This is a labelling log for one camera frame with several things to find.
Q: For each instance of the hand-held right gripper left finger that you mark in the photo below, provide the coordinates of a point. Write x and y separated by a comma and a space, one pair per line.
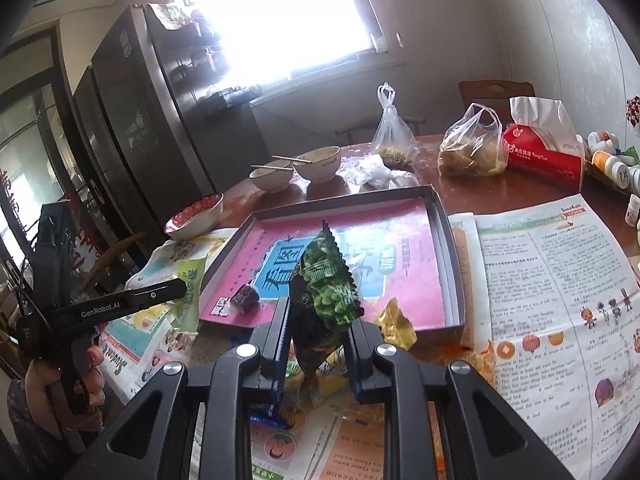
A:
280, 342

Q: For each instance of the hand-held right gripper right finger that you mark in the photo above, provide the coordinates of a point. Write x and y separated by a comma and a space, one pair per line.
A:
357, 357

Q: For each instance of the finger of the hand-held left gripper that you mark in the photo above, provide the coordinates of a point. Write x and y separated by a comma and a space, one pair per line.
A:
160, 292

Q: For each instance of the pale green snack packet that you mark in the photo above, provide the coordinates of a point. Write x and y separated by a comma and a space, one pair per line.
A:
189, 285

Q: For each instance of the orange and yellow snack packet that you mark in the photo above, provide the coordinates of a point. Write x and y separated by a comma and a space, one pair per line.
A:
322, 377

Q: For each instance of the gold snack packet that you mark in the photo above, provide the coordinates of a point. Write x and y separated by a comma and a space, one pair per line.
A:
397, 327

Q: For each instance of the green and black snack packet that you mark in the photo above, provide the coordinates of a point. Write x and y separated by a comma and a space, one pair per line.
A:
325, 290

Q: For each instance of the blue cookie packet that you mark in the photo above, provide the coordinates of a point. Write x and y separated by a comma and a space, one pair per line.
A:
264, 418

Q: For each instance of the dark cardboard tray pink print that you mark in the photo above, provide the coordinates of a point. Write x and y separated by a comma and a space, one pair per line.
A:
395, 240

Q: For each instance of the person's left hand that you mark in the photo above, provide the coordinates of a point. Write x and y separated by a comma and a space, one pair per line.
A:
90, 360

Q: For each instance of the small purple candy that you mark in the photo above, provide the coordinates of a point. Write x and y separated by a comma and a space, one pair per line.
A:
246, 300

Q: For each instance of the light wooden chair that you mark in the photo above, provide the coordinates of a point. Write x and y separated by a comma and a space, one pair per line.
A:
112, 260

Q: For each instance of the newspaper with cartoon faces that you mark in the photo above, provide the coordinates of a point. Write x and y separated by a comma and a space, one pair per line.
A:
140, 355

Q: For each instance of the red floral rim bowl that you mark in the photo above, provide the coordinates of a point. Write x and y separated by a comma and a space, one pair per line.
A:
195, 217

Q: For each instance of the small white bowl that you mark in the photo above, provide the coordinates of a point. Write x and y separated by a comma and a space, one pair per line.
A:
270, 180

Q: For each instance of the dark grey refrigerator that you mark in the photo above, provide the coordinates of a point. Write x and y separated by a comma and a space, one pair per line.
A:
145, 125

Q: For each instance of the wooden chopstick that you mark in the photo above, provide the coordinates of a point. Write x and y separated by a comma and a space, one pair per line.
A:
292, 158
272, 165

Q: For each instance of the large white bowl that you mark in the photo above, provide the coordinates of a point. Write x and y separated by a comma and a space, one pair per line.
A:
320, 165

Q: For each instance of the crumpled clear plastic bag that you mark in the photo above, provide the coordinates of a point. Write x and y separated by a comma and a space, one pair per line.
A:
375, 172

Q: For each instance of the newspaper with dense text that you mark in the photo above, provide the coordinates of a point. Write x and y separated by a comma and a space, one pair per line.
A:
540, 270

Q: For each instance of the dark storage box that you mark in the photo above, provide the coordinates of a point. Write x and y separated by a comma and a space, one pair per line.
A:
235, 96

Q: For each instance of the tall knotted clear plastic bag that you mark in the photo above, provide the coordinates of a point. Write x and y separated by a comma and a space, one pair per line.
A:
392, 135

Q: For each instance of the plastic bag of food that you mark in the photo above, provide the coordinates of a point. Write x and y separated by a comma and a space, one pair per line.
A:
472, 150

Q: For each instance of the red tissue pack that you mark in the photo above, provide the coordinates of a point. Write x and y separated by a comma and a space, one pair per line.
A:
545, 155

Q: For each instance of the crumpled printed bag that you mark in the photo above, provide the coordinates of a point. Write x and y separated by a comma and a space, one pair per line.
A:
170, 15

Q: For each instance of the brown wooden chair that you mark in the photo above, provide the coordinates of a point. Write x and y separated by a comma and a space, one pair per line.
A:
495, 97

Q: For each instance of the bright window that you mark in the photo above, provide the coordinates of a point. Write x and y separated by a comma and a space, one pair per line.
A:
280, 15

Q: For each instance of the white medicine bottle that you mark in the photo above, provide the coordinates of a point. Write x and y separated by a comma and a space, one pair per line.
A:
602, 142
633, 210

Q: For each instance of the orange medicine bottle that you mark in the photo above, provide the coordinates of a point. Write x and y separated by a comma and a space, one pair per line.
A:
607, 165

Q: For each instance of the beaded flower ornament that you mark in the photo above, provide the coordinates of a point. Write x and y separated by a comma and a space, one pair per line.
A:
634, 110

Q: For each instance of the glass door dark frame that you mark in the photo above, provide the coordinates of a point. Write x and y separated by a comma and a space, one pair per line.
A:
35, 160

